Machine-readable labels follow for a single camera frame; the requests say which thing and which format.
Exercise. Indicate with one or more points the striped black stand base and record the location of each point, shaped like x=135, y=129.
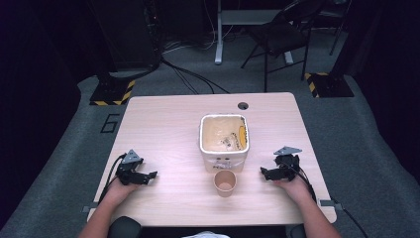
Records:
x=112, y=92
x=328, y=85

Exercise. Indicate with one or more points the black folding chair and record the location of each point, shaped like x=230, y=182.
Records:
x=280, y=36

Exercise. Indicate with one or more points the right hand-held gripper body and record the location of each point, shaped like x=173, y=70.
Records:
x=288, y=162

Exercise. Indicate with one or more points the person's white clothing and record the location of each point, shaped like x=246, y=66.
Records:
x=206, y=235

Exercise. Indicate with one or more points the brown paper cup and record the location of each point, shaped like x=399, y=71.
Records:
x=225, y=183

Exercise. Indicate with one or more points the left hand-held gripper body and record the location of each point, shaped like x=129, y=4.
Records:
x=130, y=165

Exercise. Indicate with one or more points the white square bucket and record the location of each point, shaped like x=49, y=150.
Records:
x=224, y=139

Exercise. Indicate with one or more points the white desk frame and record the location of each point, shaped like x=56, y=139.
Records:
x=218, y=33

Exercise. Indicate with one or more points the grey table edge clip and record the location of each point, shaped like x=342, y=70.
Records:
x=331, y=204

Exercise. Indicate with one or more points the person's left hand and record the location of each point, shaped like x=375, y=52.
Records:
x=119, y=190

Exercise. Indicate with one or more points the dark cabinet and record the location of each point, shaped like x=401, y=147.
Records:
x=125, y=33

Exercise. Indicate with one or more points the black chair armrest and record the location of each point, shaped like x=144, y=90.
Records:
x=298, y=231
x=125, y=228

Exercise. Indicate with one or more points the person's right hand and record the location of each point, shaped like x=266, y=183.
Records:
x=296, y=189

